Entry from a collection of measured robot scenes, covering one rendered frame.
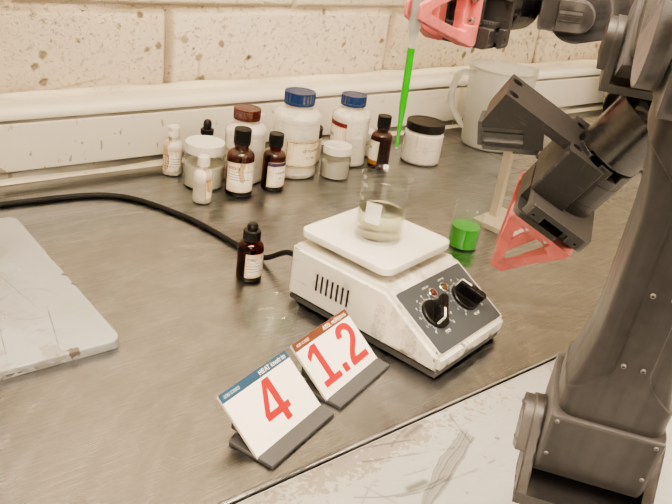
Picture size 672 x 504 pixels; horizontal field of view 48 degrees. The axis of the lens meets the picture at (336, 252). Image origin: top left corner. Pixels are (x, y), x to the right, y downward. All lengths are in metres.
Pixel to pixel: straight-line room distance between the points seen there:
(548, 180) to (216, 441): 0.35
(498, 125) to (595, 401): 0.28
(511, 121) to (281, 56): 0.69
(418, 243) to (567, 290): 0.25
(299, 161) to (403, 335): 0.48
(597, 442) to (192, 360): 0.39
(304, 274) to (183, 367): 0.17
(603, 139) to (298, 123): 0.58
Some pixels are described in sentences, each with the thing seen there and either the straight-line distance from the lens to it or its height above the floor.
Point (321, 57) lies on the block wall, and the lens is 1.35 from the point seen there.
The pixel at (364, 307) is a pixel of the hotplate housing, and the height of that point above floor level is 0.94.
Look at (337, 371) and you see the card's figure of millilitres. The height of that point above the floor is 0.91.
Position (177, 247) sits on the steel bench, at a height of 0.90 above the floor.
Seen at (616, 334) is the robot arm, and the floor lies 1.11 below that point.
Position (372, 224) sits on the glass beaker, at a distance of 0.78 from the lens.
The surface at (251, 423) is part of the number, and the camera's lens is 0.63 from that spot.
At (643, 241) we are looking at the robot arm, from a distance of 0.42.
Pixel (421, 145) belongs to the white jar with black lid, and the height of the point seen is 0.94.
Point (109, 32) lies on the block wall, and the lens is 1.14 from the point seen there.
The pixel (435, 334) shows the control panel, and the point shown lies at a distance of 0.75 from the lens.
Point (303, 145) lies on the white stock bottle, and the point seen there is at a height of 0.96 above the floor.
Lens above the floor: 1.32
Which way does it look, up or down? 26 degrees down
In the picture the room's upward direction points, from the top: 8 degrees clockwise
